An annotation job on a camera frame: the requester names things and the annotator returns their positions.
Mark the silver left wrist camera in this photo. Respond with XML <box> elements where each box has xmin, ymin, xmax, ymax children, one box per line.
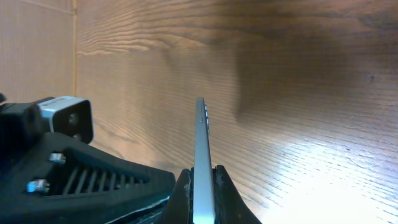
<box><xmin>37</xmin><ymin>96</ymin><xmax>94</xmax><ymax>144</ymax></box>

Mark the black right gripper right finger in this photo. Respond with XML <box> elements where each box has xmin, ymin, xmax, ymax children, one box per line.
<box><xmin>213</xmin><ymin>165</ymin><xmax>261</xmax><ymax>224</ymax></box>

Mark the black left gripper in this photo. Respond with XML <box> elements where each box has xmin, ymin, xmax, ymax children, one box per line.
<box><xmin>1</xmin><ymin>95</ymin><xmax>175</xmax><ymax>223</ymax></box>

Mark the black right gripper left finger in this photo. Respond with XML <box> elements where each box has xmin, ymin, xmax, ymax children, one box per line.
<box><xmin>155</xmin><ymin>169</ymin><xmax>191</xmax><ymax>224</ymax></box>

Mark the silver Galaxy smartphone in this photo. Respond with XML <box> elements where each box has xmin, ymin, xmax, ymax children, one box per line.
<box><xmin>193</xmin><ymin>98</ymin><xmax>216</xmax><ymax>224</ymax></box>

